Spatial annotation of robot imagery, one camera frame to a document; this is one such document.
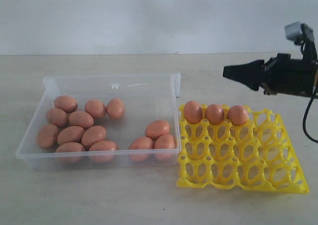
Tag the brown egg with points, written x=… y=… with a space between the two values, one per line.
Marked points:
x=68 y=148
x=81 y=118
x=141 y=143
x=215 y=114
x=193 y=112
x=92 y=135
x=95 y=108
x=157 y=128
x=237 y=114
x=47 y=136
x=104 y=145
x=164 y=142
x=67 y=103
x=115 y=108
x=57 y=117
x=70 y=134

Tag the yellow plastic egg tray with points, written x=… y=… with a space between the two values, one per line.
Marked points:
x=257 y=155

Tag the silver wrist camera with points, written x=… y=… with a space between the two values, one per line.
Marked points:
x=298 y=32

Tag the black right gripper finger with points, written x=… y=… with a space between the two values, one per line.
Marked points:
x=251 y=76
x=253 y=64

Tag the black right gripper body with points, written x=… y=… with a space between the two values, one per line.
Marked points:
x=284 y=75

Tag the clear plastic bin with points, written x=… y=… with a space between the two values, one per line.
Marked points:
x=146 y=98

